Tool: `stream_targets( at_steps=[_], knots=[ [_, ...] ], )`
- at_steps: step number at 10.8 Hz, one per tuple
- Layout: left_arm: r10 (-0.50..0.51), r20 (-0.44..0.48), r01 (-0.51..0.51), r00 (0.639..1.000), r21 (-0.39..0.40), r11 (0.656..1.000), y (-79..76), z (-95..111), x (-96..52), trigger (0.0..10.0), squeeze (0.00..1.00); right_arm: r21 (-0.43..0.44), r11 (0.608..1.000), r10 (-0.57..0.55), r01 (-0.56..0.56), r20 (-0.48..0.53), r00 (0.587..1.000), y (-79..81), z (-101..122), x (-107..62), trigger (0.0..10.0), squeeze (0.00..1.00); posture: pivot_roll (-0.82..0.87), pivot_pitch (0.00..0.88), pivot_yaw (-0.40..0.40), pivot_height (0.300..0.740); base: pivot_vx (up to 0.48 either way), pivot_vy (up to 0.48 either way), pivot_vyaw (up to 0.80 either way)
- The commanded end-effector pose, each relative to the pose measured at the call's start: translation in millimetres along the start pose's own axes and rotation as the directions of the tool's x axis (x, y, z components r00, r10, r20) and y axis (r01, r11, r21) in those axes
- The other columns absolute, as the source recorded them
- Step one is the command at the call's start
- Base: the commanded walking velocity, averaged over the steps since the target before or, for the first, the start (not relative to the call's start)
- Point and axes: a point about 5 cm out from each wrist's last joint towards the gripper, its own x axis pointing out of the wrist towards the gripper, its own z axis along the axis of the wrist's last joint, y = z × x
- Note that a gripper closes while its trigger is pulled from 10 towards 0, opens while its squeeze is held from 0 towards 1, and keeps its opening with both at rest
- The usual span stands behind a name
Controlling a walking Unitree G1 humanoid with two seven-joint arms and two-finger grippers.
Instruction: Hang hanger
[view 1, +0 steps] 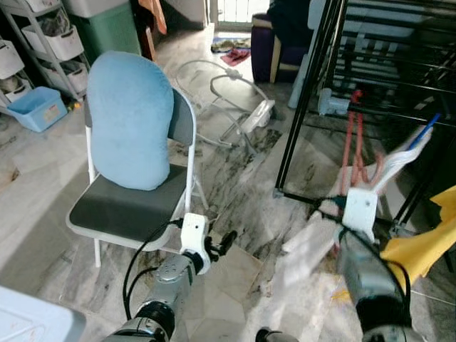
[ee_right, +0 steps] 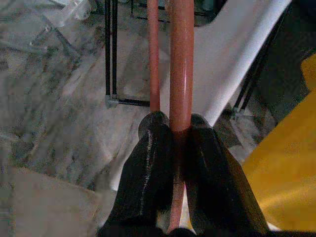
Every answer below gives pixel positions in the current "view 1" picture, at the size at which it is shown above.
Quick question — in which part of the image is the white storage trolley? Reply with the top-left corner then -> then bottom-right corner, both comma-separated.
4,0 -> 88,97
0,39 -> 31,108

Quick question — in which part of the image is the green bin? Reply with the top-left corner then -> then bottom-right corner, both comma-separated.
71,4 -> 142,63

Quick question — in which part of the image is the silver robot right leg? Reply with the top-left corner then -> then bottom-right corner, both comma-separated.
255,328 -> 300,342

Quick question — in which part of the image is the grey white folding chair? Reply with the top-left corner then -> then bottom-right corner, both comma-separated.
66,89 -> 207,268

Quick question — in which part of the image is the peach hanging cloth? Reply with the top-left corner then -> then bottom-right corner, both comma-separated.
139,0 -> 168,35

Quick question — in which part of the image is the patterned floor mat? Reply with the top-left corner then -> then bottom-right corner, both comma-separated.
212,37 -> 252,54

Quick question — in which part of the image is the light blue pillow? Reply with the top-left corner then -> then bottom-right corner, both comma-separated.
85,51 -> 175,191

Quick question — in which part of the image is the black drying rack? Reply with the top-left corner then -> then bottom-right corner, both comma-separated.
274,0 -> 456,239

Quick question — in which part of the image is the red wire hanger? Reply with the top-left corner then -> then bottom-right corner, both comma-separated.
341,89 -> 385,195

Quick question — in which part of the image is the purple armchair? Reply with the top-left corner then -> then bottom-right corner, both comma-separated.
251,13 -> 314,84

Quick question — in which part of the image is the blue hanger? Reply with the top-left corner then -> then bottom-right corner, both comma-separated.
408,112 -> 442,150

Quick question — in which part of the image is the white garment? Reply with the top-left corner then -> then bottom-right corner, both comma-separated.
274,125 -> 435,342

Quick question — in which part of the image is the red cloth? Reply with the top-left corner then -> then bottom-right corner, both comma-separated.
221,48 -> 252,67

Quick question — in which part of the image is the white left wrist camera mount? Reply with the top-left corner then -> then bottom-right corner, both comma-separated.
180,213 -> 212,275

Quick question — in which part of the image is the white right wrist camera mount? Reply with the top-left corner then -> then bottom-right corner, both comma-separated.
341,188 -> 378,243

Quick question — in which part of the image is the blue plastic basket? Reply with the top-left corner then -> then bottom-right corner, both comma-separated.
6,86 -> 69,133

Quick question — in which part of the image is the white baby bouncer frame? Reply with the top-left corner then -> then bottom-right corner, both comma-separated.
175,59 -> 276,150

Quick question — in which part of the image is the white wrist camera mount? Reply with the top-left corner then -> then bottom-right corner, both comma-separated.
341,188 -> 378,243
180,213 -> 212,275

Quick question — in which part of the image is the yellow garment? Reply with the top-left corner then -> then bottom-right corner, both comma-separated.
331,185 -> 456,304

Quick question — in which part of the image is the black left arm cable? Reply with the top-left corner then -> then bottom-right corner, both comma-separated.
123,217 -> 185,321

